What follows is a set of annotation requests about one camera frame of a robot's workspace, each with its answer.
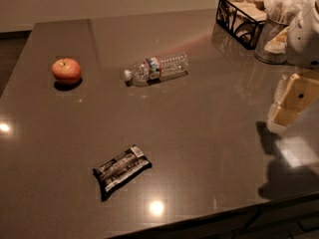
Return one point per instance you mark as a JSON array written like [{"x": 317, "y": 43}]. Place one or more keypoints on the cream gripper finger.
[
  {"x": 309, "y": 74},
  {"x": 293, "y": 95}
]

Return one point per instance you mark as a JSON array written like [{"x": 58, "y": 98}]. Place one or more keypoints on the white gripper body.
[{"x": 304, "y": 40}]

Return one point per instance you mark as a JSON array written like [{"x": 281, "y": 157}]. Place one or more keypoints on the clear plastic water bottle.
[{"x": 157, "y": 69}]

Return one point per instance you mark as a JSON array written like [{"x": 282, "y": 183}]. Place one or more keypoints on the black rxbar chocolate wrapper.
[{"x": 118, "y": 171}]

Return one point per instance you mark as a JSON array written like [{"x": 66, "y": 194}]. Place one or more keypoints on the metal cup with packets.
[{"x": 270, "y": 47}]

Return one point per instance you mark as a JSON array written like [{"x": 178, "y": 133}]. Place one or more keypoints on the red apple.
[{"x": 66, "y": 71}]

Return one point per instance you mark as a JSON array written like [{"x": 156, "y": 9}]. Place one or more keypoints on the black wire napkin basket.
[{"x": 242, "y": 19}]

